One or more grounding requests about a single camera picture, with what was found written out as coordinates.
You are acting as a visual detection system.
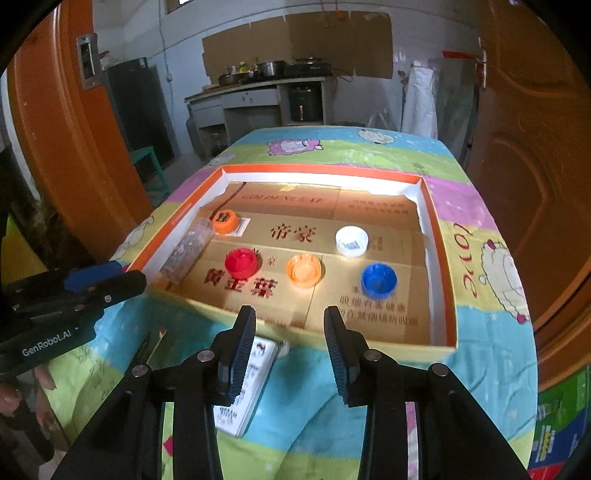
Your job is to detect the metal strike plate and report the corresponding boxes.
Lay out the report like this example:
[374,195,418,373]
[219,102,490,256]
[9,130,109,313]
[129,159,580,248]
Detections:
[76,33,103,90]

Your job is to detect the orange wooden door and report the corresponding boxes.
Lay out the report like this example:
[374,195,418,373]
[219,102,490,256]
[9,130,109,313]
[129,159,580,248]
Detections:
[466,0,591,333]

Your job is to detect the orange wooden door jamb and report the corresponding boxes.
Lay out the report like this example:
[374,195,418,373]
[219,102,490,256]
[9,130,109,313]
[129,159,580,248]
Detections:
[7,0,153,268]
[531,258,591,393]

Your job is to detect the brown cardboard wall sheets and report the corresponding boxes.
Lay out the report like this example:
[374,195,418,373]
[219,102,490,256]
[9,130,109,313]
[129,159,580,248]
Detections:
[202,11,393,80]

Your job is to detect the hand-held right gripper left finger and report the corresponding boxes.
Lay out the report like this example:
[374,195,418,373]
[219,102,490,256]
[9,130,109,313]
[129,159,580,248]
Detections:
[51,305,257,480]

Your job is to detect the long white box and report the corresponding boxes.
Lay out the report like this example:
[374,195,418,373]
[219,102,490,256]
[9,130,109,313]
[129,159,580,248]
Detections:
[213,336,280,438]

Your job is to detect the white woven sack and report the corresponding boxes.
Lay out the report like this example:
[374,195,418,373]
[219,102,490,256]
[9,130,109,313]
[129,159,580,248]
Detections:
[401,65,438,139]

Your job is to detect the clear plastic sheet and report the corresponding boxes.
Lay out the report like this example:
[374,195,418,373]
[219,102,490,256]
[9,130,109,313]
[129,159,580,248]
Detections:
[436,60,476,162]

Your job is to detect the green stool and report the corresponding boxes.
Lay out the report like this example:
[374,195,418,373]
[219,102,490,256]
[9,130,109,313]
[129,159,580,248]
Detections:
[129,145,171,195]

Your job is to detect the person's left hand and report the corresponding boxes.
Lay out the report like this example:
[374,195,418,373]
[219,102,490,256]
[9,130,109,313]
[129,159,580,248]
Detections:
[0,364,63,435]

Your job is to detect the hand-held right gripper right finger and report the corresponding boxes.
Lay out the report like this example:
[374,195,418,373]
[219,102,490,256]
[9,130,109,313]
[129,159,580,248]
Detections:
[323,305,529,480]

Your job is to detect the white bottle cap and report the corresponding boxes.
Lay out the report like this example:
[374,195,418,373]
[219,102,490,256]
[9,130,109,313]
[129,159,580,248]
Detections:
[335,225,369,257]

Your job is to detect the green beer carton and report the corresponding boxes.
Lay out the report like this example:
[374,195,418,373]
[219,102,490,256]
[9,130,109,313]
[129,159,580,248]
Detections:
[526,364,591,467]

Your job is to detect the clear plastic tube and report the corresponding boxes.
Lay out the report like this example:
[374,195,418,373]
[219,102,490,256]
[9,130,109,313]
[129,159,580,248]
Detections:
[159,218,215,284]

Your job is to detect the translucent orange bottle cap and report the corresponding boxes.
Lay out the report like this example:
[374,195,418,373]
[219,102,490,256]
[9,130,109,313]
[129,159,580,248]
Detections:
[285,254,325,289]

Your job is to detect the grey kitchen counter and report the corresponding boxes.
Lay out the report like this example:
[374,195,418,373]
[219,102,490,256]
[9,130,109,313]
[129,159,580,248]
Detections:
[185,76,334,153]

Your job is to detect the translucent plastic bag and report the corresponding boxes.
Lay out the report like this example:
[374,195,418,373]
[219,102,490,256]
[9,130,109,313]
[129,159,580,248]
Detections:
[367,111,400,131]

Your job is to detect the orange cap with black insert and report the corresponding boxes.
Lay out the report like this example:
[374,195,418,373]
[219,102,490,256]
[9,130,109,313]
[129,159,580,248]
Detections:
[211,209,241,235]

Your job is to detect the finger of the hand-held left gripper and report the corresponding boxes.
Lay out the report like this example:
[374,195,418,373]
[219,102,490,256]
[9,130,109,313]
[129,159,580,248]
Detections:
[11,261,123,306]
[18,270,147,325]

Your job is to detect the cartoon sheep printed tablecloth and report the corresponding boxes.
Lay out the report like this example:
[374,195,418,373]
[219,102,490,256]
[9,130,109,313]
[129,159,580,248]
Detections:
[46,126,539,480]

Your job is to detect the red bottle cap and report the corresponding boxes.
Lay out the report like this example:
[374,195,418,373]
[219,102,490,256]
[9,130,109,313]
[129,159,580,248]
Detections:
[224,248,258,278]

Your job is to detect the shallow orange-rimmed box tray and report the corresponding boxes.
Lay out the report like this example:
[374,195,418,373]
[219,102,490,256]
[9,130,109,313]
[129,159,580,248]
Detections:
[127,164,459,365]

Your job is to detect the printed brown cardboard sheet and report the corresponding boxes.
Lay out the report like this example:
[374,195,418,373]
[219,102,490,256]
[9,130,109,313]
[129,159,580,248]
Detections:
[178,182,432,344]

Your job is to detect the grey gas cylinder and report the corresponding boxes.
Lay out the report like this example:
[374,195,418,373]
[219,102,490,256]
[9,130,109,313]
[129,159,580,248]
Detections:
[185,115,200,155]

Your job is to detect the black induction cooker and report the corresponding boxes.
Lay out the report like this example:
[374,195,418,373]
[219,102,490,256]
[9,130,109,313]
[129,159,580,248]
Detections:
[284,62,333,77]

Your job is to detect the dark green air fryer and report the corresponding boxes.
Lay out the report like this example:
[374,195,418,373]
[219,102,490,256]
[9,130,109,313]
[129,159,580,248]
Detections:
[288,85,322,123]

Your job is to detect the blue bottle cap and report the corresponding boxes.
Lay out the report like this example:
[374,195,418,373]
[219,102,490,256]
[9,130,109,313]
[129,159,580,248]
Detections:
[361,263,399,298]

